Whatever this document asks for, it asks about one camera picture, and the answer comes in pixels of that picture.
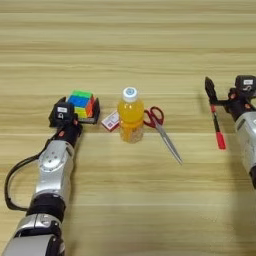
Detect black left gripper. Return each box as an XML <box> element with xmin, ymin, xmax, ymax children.
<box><xmin>49</xmin><ymin>96</ymin><xmax>101</xmax><ymax>148</ymax></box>

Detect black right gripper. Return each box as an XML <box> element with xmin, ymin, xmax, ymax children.
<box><xmin>204</xmin><ymin>76</ymin><xmax>256</xmax><ymax>122</ymax></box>

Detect colourful puzzle cube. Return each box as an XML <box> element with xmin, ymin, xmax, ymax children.
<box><xmin>66</xmin><ymin>89</ymin><xmax>96</xmax><ymax>120</ymax></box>

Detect orange juice bottle white cap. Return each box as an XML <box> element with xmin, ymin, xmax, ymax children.
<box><xmin>116</xmin><ymin>86</ymin><xmax>146</xmax><ymax>145</ymax></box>

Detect small black box white label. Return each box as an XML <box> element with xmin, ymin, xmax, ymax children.
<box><xmin>234</xmin><ymin>74</ymin><xmax>256</xmax><ymax>98</ymax></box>
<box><xmin>48</xmin><ymin>101</ymin><xmax>76</xmax><ymax>129</ymax></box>

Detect red white card box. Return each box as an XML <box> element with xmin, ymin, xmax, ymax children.
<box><xmin>100</xmin><ymin>110</ymin><xmax>121</xmax><ymax>133</ymax></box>

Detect red handled scissors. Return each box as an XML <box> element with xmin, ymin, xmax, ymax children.
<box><xmin>143</xmin><ymin>106</ymin><xmax>184</xmax><ymax>167</ymax></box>

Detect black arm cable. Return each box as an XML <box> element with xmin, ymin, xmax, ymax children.
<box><xmin>3</xmin><ymin>145</ymin><xmax>57</xmax><ymax>212</ymax></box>

